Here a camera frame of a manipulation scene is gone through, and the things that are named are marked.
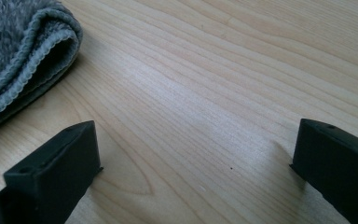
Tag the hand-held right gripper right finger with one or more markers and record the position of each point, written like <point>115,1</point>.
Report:
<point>338,168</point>

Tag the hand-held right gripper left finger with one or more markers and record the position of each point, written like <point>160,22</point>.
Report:
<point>52,174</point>

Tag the grey fluffy cloth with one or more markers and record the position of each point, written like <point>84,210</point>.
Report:
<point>12,40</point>

